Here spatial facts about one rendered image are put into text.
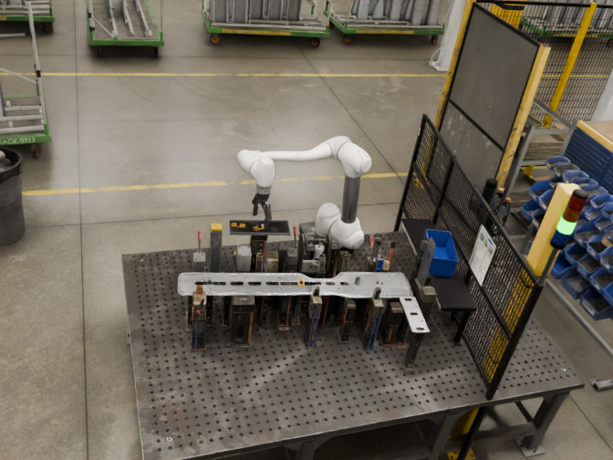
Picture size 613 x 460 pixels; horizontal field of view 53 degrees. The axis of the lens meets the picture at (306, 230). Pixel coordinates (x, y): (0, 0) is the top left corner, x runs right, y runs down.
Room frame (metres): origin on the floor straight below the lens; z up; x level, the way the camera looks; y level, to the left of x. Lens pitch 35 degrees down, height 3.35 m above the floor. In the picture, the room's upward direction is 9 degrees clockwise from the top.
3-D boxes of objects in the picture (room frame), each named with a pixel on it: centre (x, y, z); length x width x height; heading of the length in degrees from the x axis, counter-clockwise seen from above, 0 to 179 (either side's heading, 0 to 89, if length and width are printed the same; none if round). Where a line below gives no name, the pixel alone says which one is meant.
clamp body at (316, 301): (2.63, -0.12, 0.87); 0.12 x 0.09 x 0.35; 13
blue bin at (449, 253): (3.17, -0.85, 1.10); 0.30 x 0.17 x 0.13; 4
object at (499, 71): (5.36, -1.39, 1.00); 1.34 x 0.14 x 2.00; 22
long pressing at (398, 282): (2.77, 0.00, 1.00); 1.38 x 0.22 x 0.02; 103
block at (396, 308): (2.72, -0.59, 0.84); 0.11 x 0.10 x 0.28; 13
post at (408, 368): (2.56, -0.71, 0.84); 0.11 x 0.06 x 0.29; 13
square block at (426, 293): (2.83, -0.77, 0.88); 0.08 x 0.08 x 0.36; 13
